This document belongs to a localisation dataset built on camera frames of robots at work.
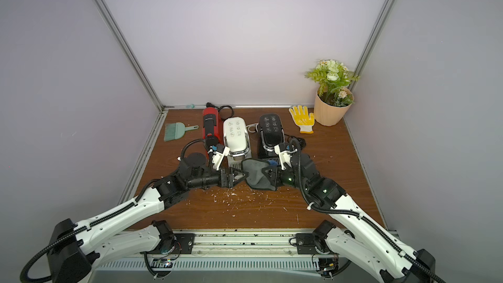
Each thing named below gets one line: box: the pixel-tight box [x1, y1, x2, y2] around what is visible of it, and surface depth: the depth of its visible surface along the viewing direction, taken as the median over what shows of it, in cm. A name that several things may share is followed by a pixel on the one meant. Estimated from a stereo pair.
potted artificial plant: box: [304, 58, 361, 127], surface depth 102 cm
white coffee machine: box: [222, 116, 251, 169], surface depth 81 cm
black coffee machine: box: [258, 113, 285, 164], surface depth 81 cm
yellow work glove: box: [288, 104, 316, 135], surface depth 116 cm
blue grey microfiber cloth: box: [241, 158, 280, 192], surface depth 73 cm
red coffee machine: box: [202, 106, 224, 160], surface depth 89 cm
